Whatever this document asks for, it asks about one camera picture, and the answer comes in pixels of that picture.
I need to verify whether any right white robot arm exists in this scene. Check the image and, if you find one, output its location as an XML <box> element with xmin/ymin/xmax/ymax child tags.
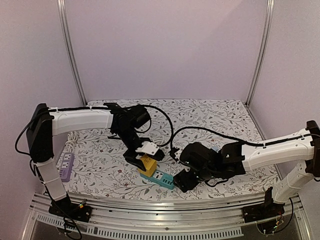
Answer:
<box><xmin>169</xmin><ymin>120</ymin><xmax>320</xmax><ymax>222</ymax></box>

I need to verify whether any yellow cube socket adapter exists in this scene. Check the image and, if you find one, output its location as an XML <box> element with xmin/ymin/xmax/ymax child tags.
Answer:
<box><xmin>138</xmin><ymin>154</ymin><xmax>157</xmax><ymax>177</ymax></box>

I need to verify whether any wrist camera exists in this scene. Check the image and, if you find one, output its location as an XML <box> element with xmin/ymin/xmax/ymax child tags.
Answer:
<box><xmin>135</xmin><ymin>141</ymin><xmax>165</xmax><ymax>161</ymax></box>
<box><xmin>169</xmin><ymin>147</ymin><xmax>182</xmax><ymax>162</ymax></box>

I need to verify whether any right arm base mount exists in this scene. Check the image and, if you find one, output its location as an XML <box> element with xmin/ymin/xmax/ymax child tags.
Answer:
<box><xmin>241</xmin><ymin>187</ymin><xmax>285</xmax><ymax>223</ymax></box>

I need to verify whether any floral tablecloth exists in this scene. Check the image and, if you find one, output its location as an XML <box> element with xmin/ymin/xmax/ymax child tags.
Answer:
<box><xmin>49</xmin><ymin>98</ymin><xmax>280</xmax><ymax>201</ymax></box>

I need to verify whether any right aluminium post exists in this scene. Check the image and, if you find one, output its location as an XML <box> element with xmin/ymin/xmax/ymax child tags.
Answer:
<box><xmin>245</xmin><ymin>0</ymin><xmax>275</xmax><ymax>108</ymax></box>

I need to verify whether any purple strip white cord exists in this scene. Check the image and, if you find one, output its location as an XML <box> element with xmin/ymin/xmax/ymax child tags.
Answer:
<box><xmin>65</xmin><ymin>131</ymin><xmax>80</xmax><ymax>154</ymax></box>

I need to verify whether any teal power strip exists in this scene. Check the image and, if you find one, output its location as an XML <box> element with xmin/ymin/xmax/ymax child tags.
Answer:
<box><xmin>140</xmin><ymin>170</ymin><xmax>175</xmax><ymax>190</ymax></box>

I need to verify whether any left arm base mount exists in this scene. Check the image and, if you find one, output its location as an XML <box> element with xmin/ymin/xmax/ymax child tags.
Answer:
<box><xmin>48</xmin><ymin>200</ymin><xmax>93</xmax><ymax>223</ymax></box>

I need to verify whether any aluminium front rail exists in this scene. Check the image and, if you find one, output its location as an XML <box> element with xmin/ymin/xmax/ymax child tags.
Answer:
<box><xmin>20</xmin><ymin>193</ymin><xmax>315</xmax><ymax>240</ymax></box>

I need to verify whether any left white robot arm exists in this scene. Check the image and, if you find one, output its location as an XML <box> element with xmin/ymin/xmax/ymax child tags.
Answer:
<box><xmin>16</xmin><ymin>103</ymin><xmax>160</xmax><ymax>217</ymax></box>

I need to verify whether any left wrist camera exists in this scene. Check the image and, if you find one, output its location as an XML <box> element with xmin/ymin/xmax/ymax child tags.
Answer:
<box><xmin>135</xmin><ymin>141</ymin><xmax>165</xmax><ymax>161</ymax></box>

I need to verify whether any aluminium post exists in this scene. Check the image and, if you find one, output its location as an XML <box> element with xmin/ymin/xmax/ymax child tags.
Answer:
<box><xmin>245</xmin><ymin>0</ymin><xmax>275</xmax><ymax>108</ymax></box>
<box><xmin>57</xmin><ymin>0</ymin><xmax>87</xmax><ymax>106</ymax></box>

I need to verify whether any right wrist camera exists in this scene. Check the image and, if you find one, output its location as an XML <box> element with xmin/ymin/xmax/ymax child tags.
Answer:
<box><xmin>169</xmin><ymin>147</ymin><xmax>182</xmax><ymax>162</ymax></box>

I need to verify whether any purple power strip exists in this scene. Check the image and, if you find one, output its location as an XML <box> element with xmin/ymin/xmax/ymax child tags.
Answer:
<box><xmin>59</xmin><ymin>152</ymin><xmax>75</xmax><ymax>183</ymax></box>

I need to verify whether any left aluminium post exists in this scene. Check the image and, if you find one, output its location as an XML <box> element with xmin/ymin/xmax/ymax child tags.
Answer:
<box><xmin>57</xmin><ymin>0</ymin><xmax>87</xmax><ymax>106</ymax></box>

